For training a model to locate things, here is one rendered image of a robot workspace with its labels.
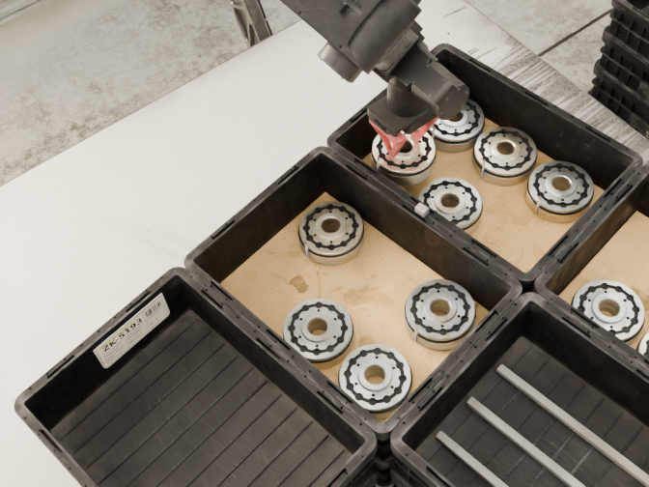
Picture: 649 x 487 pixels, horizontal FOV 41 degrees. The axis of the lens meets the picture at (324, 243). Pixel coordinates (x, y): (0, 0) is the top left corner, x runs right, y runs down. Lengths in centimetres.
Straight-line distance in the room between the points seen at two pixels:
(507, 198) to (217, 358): 53
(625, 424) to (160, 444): 64
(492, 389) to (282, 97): 79
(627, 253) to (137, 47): 199
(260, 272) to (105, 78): 166
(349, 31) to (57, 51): 235
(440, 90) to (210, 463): 60
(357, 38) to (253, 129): 94
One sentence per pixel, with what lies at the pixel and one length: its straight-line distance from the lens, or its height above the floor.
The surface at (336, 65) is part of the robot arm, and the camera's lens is 79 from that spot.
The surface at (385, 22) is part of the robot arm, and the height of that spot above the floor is 144.
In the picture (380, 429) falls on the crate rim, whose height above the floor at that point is 93.
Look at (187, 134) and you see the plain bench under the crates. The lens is 173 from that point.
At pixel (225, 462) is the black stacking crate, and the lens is 123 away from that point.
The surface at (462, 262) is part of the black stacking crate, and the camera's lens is 127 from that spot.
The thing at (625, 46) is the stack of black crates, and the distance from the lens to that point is 221.
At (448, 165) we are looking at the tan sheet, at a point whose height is 83.
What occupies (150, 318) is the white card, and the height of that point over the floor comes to 89.
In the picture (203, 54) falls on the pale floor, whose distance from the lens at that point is 291.
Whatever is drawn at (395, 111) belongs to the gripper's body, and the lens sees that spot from 129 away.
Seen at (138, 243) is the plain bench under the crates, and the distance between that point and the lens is 159.
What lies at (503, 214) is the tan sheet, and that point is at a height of 83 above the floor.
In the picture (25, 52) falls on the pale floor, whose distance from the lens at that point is 311.
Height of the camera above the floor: 197
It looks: 56 degrees down
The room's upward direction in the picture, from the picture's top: 7 degrees counter-clockwise
